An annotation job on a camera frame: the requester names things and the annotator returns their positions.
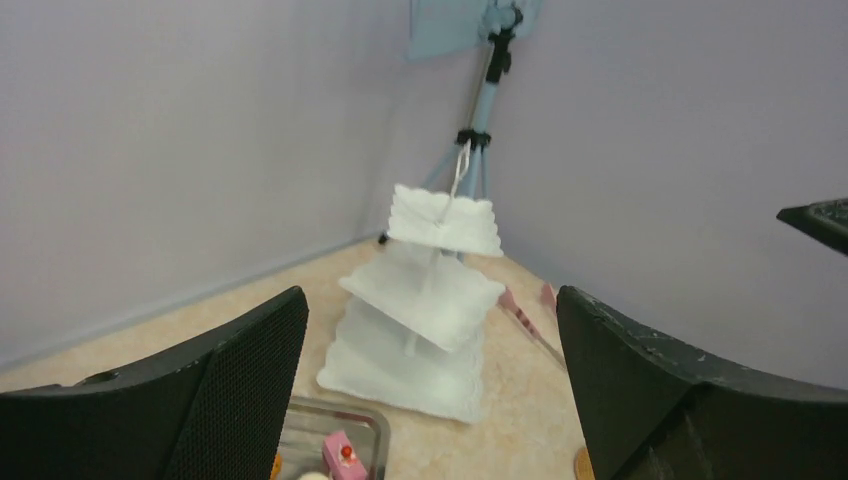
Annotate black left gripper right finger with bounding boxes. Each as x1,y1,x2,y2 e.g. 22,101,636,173
557,286,847,479

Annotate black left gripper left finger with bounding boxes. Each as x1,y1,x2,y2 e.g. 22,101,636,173
1,286,309,479

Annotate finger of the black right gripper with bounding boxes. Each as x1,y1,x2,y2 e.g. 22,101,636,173
776,198,847,255

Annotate white cream pudding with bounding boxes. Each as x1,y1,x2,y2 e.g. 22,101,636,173
297,471,330,480

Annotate pink cake slice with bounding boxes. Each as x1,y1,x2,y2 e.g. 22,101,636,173
322,430,368,480

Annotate pink-handled metal tongs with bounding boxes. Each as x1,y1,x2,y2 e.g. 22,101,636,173
497,287,567,371

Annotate smooth brown round coaster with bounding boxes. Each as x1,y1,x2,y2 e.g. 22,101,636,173
573,447,595,480

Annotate silver metal tray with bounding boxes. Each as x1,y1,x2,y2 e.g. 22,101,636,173
270,396,391,480

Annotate white three-tier serving stand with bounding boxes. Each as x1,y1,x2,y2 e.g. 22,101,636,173
316,140,505,424

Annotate light blue tripod stand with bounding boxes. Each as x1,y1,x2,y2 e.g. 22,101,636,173
378,0,545,246

